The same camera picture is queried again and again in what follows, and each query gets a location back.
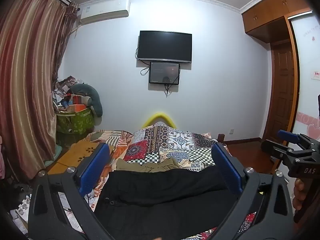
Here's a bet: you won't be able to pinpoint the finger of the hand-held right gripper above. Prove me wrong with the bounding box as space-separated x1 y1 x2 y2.
276 129 320 153
261 139 290 161

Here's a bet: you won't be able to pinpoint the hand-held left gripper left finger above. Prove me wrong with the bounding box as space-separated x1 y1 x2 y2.
27 142 118 240

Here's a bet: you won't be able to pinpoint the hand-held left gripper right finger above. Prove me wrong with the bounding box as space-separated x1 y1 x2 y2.
211 142 295 240

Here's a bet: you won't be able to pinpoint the black pants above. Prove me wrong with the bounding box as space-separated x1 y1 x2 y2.
94 165 253 240

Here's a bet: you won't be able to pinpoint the khaki pants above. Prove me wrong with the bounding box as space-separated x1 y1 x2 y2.
116 157 181 173

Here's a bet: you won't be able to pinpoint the person's right hand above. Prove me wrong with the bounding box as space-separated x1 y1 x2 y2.
293 179 304 211

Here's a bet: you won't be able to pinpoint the wooden lap table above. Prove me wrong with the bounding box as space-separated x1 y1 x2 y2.
47 140 107 176

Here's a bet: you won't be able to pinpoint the orange striped cloth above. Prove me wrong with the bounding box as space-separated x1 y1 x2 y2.
84 129 134 207

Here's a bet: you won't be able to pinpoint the brown wooden door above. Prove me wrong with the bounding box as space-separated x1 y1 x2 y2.
261 41 300 143

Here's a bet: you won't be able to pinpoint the scattered white papers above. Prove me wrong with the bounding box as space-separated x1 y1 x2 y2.
10 191 83 233

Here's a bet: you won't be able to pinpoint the patchwork printed bedspread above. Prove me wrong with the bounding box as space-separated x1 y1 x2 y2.
124 124 258 240

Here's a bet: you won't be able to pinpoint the white wardrobe door heart stickers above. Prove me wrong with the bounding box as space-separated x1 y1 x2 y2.
287 10 320 143

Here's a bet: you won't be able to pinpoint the grey plush toy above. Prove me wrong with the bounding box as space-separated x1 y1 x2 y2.
69 83 104 118

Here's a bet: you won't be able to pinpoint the pile of clutter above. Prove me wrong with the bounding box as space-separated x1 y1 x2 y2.
52 75 88 113

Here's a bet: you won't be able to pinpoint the small black monitor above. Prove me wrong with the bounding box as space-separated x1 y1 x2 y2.
149 61 181 85

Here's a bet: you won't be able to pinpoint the striped brown curtain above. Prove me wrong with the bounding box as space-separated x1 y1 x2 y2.
0 0 78 181

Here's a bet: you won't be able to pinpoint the wooden overhead cabinet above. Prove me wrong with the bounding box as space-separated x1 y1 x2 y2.
241 0 313 44

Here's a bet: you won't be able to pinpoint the white air conditioner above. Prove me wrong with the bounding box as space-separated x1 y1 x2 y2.
80 0 131 26

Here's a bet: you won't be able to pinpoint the black wall television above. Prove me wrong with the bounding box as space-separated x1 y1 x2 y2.
138 30 193 64

